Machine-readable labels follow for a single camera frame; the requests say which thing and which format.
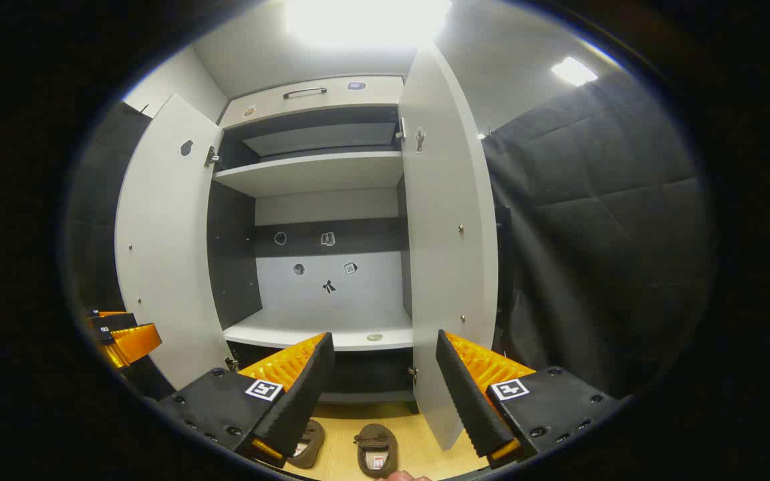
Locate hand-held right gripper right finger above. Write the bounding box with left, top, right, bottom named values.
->
left=435, top=329, right=626, bottom=470

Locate black backdrop cloth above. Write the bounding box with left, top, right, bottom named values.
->
left=482, top=67, right=717, bottom=398

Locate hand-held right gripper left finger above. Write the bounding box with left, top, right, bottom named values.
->
left=158, top=332, right=336, bottom=468

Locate brown shoe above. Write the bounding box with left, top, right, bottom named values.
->
left=356, top=423, right=399, bottom=479
left=286, top=419, right=326, bottom=470

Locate grey cabinet drawer front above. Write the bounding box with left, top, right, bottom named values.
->
left=219, top=75, right=404, bottom=129

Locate grey shoe cabinet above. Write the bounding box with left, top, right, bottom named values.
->
left=206, top=73, right=419, bottom=415

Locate ceiling light panel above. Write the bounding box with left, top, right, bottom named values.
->
left=551, top=56, right=600, bottom=88
left=283, top=0, right=454, bottom=49

